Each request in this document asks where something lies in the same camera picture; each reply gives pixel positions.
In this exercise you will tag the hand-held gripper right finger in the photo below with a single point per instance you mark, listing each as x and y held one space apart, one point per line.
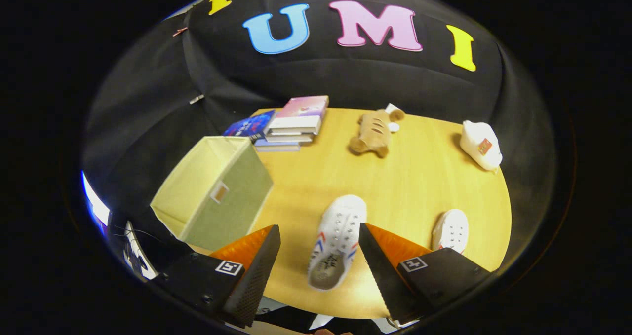
382 276

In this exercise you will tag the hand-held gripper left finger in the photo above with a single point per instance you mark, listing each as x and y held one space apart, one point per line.
256 280

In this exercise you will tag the white striped canvas shoe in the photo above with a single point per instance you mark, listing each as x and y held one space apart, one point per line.
452 229
335 236

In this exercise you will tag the green fabric storage box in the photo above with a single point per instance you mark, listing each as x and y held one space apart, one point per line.
232 202

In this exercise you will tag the light blue thin book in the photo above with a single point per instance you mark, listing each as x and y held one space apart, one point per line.
276 147

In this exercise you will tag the brown plush toy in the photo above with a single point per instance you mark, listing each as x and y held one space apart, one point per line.
373 132

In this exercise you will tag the dark blue book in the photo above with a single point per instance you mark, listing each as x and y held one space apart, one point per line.
247 125

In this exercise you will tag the white plush toy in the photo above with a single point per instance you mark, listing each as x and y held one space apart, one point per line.
476 137

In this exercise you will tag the bright lit panel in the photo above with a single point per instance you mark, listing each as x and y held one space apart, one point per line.
96 204

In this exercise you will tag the pink cover book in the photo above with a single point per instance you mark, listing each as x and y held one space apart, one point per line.
303 107

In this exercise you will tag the silver metal clip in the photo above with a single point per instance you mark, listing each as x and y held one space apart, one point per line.
196 99

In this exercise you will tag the copper coloured clip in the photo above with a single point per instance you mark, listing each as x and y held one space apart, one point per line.
179 31

